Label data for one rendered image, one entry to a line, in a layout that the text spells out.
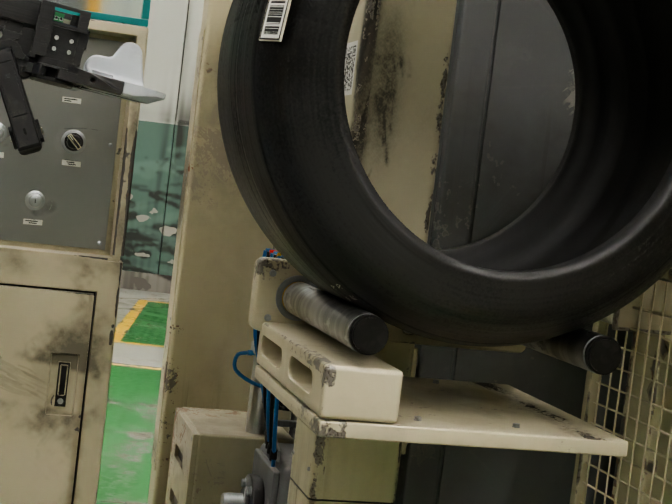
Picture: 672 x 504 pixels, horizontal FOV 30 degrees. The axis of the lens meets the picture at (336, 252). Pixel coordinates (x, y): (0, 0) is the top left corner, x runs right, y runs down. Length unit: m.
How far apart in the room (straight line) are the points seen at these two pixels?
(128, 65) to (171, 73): 9.16
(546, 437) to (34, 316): 0.91
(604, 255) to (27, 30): 0.67
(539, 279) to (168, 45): 9.27
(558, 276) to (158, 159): 9.20
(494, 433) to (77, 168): 0.92
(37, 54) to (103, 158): 0.71
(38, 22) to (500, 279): 0.56
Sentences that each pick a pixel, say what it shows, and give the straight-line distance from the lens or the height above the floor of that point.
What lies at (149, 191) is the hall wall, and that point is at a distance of 10.53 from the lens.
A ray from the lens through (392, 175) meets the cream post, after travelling 1.73.
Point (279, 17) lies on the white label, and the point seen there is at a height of 1.22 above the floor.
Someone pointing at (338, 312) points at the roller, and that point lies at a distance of 1.41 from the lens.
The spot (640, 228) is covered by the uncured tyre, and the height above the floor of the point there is 1.05.
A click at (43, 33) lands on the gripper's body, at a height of 1.18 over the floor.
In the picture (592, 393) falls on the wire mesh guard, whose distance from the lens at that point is 1.89.
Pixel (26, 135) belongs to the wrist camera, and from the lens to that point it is 1.37.
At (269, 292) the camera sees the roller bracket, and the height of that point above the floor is 0.90.
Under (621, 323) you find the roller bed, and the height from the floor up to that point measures 0.91.
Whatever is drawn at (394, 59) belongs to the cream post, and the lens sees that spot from 1.74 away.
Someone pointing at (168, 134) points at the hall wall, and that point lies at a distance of 10.52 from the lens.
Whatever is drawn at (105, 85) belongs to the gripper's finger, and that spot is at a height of 1.13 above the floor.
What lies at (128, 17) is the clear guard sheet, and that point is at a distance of 2.05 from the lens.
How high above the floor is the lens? 1.06
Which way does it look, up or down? 3 degrees down
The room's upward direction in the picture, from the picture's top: 7 degrees clockwise
